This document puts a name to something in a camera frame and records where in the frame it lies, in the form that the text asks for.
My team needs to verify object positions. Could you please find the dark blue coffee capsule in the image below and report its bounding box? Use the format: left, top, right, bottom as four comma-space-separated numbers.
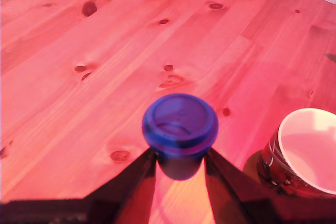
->
141, 93, 219, 182

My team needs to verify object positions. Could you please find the patterned mug with white inside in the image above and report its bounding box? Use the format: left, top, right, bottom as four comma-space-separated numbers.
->
256, 108, 336, 198

